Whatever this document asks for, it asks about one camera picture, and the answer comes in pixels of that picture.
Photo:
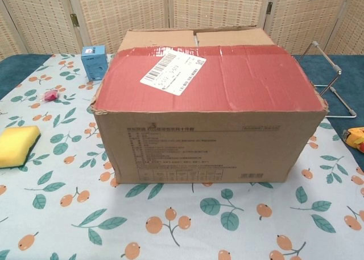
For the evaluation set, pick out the yellow sponge with green pad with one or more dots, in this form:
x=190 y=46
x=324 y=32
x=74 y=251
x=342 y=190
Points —
x=15 y=144

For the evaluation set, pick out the pink wrapped candy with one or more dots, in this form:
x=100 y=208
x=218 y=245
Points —
x=50 y=95

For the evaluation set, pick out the small blue carton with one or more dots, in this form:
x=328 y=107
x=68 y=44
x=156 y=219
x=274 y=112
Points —
x=94 y=65

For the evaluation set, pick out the woven folding screen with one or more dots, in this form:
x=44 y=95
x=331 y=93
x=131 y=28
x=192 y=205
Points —
x=142 y=9

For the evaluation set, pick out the yellow tape measure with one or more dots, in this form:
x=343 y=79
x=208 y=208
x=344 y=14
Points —
x=355 y=139

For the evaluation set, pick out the orange fruit print tablecloth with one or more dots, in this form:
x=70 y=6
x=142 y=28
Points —
x=85 y=214

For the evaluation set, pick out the red-topped cardboard box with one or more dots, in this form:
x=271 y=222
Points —
x=199 y=143

